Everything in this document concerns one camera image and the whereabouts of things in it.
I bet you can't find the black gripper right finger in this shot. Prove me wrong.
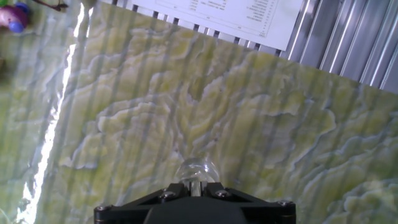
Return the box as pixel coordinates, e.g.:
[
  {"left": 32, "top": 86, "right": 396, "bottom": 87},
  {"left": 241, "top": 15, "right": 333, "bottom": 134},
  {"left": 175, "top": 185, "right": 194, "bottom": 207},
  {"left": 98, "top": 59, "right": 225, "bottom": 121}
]
[{"left": 201, "top": 182, "right": 296, "bottom": 224}]

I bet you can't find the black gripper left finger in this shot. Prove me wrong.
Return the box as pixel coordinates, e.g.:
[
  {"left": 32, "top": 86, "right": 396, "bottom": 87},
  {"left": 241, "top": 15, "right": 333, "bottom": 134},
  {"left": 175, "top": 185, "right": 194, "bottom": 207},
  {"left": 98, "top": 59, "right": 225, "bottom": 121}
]
[{"left": 94, "top": 182, "right": 191, "bottom": 224}]

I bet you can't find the clear glass stirring rod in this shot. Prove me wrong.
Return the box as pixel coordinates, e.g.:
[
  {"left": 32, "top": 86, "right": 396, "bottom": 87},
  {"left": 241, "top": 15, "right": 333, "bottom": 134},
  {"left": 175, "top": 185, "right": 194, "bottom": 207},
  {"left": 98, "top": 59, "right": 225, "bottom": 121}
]
[{"left": 190, "top": 180, "right": 202, "bottom": 197}]

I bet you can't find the glass beaker with water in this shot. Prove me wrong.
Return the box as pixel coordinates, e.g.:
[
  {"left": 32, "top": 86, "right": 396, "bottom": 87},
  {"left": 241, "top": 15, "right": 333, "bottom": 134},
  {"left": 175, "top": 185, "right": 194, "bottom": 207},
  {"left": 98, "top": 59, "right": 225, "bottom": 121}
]
[{"left": 173, "top": 157, "right": 221, "bottom": 197}]

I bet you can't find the green marble pattern mat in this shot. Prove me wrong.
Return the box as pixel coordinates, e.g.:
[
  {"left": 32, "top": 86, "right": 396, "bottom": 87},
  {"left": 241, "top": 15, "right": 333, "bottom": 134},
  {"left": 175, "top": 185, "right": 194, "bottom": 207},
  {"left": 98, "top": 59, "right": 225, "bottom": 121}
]
[{"left": 0, "top": 0, "right": 398, "bottom": 224}]

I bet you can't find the paper sheet with printed table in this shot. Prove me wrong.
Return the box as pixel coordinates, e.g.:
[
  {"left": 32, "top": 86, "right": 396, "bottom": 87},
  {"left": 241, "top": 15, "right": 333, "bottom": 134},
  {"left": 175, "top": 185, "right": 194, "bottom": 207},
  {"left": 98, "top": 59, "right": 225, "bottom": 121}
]
[{"left": 98, "top": 0, "right": 305, "bottom": 52}]

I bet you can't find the pink purple plastic toy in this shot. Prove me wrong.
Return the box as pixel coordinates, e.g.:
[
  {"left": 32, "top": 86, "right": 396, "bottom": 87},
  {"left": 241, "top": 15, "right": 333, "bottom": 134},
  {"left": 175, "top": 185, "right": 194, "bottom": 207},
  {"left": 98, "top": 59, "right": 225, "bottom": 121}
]
[{"left": 0, "top": 2, "right": 31, "bottom": 34}]

